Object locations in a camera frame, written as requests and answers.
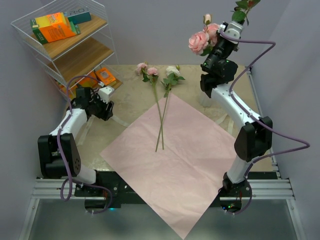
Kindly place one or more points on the peach two-bloom flower stem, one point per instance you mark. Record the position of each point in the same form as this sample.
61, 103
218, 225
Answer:
242, 9

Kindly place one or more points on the white flower stem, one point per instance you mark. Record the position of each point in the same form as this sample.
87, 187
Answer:
173, 76

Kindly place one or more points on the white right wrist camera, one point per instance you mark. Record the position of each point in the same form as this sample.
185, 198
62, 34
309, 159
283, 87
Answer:
231, 31

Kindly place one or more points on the black mounting base rail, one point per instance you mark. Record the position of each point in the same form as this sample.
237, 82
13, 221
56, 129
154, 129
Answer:
265, 185

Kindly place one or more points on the purple pink wrapping paper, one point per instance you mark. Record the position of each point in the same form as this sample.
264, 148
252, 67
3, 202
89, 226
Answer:
182, 178

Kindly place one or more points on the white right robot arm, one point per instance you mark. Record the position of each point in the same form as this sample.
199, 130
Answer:
254, 138

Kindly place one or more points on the white wire wooden shelf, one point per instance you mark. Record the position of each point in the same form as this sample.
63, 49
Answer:
79, 55

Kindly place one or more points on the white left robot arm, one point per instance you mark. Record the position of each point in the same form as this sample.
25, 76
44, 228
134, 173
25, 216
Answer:
58, 152

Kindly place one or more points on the orange yellow carton box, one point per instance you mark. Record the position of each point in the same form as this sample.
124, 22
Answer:
53, 27

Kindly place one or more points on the teal box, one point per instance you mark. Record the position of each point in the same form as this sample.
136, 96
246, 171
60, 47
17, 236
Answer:
79, 15

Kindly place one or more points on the pink two-bloom flower stem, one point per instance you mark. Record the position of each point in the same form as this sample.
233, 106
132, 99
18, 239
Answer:
202, 42

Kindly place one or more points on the small orange box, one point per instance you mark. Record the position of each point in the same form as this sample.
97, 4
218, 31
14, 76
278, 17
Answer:
106, 77

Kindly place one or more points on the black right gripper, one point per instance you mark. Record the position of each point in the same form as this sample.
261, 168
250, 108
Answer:
236, 48

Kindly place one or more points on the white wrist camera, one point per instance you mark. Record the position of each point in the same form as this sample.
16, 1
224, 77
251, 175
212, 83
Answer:
105, 93
231, 31

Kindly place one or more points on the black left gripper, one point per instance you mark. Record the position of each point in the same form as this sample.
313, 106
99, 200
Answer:
106, 114

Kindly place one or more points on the white ribbed ceramic vase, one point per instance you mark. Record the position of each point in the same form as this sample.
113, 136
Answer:
204, 100

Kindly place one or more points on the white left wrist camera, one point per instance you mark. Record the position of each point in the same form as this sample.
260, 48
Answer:
105, 93

